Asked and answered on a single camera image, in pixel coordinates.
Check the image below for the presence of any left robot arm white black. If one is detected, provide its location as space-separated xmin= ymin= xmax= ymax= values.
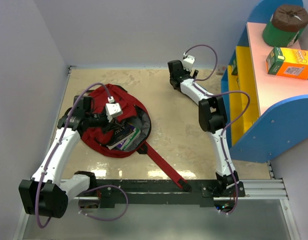
xmin=18 ymin=94 xmax=122 ymax=219

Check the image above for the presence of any orange green crayon box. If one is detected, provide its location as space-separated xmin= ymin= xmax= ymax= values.
xmin=266 ymin=47 xmax=308 ymax=80

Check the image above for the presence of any aluminium rail frame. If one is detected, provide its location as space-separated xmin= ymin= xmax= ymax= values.
xmin=18 ymin=62 xmax=295 ymax=240

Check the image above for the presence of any red student backpack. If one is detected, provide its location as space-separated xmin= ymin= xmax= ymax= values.
xmin=81 ymin=84 xmax=192 ymax=192

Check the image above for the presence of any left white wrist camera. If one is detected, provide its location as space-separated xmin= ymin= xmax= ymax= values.
xmin=105 ymin=103 xmax=123 ymax=122

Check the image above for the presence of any Tale of Two Cities book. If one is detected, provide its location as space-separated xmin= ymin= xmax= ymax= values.
xmin=107 ymin=123 xmax=134 ymax=150

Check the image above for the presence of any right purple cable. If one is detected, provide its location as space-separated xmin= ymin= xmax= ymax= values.
xmin=183 ymin=44 xmax=251 ymax=216

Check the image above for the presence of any green box on shelf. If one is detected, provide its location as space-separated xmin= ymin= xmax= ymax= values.
xmin=231 ymin=57 xmax=238 ymax=76

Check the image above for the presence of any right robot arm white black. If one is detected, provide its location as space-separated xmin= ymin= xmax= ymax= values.
xmin=167 ymin=60 xmax=239 ymax=197

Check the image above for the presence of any purple book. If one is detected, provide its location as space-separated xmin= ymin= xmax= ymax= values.
xmin=116 ymin=128 xmax=141 ymax=151

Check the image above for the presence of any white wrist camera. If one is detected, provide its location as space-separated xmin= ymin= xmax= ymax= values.
xmin=182 ymin=54 xmax=195 ymax=72
xmin=105 ymin=103 xmax=123 ymax=122

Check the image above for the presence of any green cylinder brown lid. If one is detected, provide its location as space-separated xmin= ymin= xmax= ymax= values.
xmin=262 ymin=4 xmax=308 ymax=48

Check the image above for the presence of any blue yellow pink shelf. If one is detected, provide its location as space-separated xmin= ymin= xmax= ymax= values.
xmin=221 ymin=0 xmax=308 ymax=163

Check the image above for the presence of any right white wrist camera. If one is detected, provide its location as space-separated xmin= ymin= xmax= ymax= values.
xmin=182 ymin=54 xmax=195 ymax=72

